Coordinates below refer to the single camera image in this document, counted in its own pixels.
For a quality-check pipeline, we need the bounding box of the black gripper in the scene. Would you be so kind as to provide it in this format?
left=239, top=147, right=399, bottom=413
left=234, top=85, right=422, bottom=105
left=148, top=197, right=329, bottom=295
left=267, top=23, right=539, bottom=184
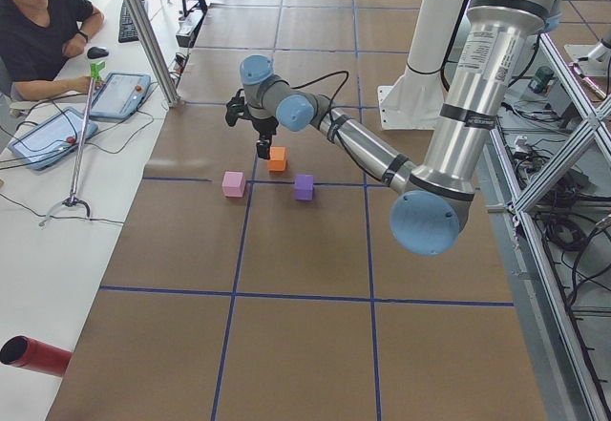
left=251, top=117, right=278, bottom=159

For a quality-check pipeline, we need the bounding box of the orange foam block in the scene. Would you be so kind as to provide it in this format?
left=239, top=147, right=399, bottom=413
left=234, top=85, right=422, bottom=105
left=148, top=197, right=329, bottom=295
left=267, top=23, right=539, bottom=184
left=267, top=146, right=287, bottom=172

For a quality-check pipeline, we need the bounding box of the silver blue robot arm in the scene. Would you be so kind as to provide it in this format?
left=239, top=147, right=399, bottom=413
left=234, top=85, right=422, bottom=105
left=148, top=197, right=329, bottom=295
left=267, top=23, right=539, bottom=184
left=225, top=0, right=559, bottom=256

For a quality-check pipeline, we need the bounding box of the pink foam block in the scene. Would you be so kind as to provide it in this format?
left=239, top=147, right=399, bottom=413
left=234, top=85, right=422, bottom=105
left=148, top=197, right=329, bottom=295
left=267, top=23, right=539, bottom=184
left=221, top=171, right=246, bottom=198

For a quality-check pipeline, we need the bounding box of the purple foam block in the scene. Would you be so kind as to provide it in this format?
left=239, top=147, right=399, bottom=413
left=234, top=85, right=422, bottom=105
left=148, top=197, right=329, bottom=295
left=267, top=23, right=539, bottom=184
left=293, top=174, right=314, bottom=201

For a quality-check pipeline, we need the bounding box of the blue teach pendant tablet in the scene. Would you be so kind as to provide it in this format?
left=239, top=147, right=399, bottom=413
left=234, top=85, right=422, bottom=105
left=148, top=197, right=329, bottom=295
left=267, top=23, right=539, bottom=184
left=90, top=73, right=151, bottom=121

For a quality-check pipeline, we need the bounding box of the black keyboard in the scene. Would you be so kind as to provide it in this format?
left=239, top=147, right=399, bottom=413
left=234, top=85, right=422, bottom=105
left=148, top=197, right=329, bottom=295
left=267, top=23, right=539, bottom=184
left=117, top=1, right=139, bottom=44

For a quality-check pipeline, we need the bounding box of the metal reacher grabber tool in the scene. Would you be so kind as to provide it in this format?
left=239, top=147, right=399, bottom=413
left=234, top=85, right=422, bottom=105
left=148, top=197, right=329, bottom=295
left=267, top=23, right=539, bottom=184
left=39, top=60, right=106, bottom=227

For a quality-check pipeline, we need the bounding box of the black computer mouse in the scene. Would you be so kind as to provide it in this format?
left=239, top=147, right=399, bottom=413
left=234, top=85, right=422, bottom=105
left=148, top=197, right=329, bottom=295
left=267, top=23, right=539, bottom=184
left=87, top=46, right=109, bottom=59

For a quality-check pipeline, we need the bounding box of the person in black shirt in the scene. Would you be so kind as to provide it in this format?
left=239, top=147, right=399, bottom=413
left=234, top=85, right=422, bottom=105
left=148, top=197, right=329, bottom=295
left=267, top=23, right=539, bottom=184
left=1, top=0, right=104, bottom=101

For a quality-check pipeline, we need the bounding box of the green power adapter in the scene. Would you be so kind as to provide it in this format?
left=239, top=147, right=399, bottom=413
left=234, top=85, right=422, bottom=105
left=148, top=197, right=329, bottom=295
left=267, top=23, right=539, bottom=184
left=527, top=65, right=554, bottom=94

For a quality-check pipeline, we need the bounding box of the red tube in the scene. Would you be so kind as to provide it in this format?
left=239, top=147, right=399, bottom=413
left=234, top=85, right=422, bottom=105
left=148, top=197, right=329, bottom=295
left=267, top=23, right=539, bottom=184
left=1, top=335, right=73, bottom=377

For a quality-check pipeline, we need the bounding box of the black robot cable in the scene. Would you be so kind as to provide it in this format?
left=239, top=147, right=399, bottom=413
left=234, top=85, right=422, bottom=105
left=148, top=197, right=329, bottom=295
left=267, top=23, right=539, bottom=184
left=290, top=70, right=351, bottom=155

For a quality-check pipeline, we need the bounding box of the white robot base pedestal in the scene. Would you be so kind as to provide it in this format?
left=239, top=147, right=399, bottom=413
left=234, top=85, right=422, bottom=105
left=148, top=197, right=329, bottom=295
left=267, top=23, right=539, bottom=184
left=378, top=0, right=465, bottom=130

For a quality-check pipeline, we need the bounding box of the aluminium frame post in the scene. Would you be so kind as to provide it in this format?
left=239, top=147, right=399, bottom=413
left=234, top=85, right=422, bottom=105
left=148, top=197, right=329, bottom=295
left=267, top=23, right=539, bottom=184
left=123, top=0, right=179, bottom=108

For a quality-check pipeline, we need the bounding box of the aluminium frame rail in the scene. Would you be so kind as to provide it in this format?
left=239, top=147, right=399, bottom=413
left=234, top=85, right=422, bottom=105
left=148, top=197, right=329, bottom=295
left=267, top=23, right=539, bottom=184
left=483, top=34, right=610, bottom=420

